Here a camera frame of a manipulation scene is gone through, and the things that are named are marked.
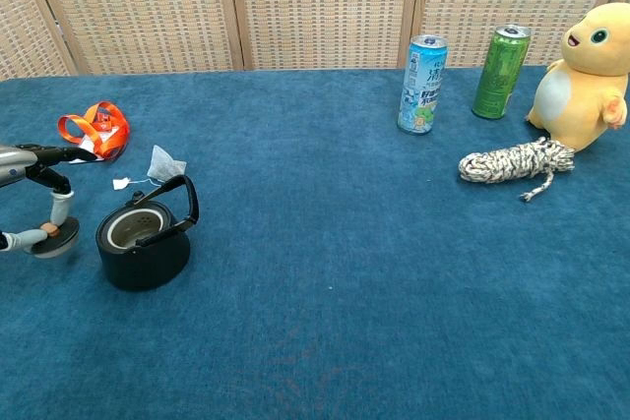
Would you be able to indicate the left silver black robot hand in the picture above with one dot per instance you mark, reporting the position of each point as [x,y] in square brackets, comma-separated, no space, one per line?
[19,164]

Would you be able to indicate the black teapot lid orange knob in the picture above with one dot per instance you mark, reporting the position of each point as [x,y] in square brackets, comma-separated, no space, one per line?
[66,238]

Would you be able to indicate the white badge card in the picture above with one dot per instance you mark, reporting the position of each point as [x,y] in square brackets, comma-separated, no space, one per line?
[109,133]

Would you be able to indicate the blue carpet table cover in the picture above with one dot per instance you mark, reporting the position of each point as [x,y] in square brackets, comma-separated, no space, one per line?
[315,292]

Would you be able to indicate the woven bamboo folding screen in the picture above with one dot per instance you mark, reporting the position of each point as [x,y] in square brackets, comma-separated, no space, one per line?
[315,2]

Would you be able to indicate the light blue drink can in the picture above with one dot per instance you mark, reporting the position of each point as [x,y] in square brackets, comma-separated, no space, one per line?
[423,90]

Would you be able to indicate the green drink can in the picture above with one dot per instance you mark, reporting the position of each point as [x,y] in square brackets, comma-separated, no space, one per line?
[499,76]

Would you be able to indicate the yellow plush animal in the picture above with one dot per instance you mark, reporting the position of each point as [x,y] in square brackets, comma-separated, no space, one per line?
[585,85]

